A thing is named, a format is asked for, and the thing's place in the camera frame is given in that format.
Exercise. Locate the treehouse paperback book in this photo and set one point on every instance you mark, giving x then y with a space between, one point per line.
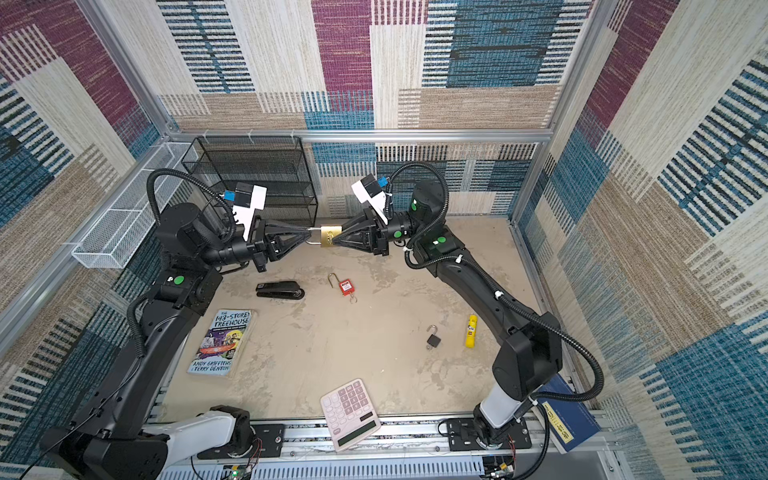
217 354

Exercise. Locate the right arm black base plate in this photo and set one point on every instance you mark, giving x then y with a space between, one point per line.
467 434

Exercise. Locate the red safety padlock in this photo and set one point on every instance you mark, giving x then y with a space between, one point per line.
345 286

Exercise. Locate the pink calculator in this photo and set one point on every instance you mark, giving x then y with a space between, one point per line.
350 415

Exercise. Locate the black wire shelf rack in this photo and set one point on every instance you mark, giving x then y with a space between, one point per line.
278 164

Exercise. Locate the white wire mesh basket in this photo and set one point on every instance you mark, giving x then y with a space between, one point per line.
120 229

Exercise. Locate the small black padlock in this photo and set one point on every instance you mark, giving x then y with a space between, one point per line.
433 340

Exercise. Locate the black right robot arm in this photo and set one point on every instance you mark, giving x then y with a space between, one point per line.
409 209

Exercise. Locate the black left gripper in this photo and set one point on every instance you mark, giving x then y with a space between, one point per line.
262 252

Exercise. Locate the brass padlock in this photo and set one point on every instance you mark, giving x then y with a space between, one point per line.
323 236

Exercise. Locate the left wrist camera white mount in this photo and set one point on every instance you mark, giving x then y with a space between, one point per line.
245 200

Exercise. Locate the black stapler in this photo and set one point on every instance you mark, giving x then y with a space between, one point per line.
288 290

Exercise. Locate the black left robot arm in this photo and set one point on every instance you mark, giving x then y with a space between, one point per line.
107 438

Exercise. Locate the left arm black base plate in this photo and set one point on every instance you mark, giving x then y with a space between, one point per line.
263 440

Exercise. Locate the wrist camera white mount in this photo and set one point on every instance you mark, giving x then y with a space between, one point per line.
245 200
370 190

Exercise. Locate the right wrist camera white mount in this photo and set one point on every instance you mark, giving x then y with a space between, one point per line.
370 190

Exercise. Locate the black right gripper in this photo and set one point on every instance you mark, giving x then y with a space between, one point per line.
377 235

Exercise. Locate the dark blue hardcover book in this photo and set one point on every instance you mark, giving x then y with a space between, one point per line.
570 424

